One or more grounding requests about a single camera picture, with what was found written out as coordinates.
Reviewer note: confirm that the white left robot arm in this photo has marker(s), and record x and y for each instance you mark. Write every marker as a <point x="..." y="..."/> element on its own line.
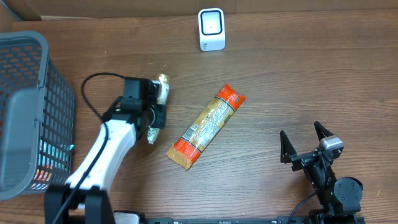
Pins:
<point x="84" y="197"/>

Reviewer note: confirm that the colourful packet in basket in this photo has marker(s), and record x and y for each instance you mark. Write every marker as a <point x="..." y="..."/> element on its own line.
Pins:
<point x="53" y="165"/>

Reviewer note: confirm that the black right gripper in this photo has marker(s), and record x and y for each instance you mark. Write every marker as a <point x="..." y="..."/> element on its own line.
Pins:
<point x="288" y="154"/>

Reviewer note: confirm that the orange spaghetti packet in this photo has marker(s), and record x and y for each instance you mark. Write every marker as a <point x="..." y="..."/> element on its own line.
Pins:
<point x="203" y="130"/>

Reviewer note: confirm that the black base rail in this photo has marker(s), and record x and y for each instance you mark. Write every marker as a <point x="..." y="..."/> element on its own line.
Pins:
<point x="248" y="221"/>

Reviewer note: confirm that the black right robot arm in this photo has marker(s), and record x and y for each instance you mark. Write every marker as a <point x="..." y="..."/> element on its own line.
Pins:
<point x="339" y="198"/>

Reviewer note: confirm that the white barcode scanner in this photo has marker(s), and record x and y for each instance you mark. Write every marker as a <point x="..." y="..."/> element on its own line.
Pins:
<point x="211" y="29"/>

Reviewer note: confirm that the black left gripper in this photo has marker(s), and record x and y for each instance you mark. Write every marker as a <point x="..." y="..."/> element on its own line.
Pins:
<point x="163" y="119"/>

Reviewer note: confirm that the grey plastic mesh basket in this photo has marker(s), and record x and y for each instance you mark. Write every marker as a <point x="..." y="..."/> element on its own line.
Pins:
<point x="37" y="103"/>

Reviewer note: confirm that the white tube gold cap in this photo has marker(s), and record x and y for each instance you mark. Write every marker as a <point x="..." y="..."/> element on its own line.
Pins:
<point x="158" y="109"/>

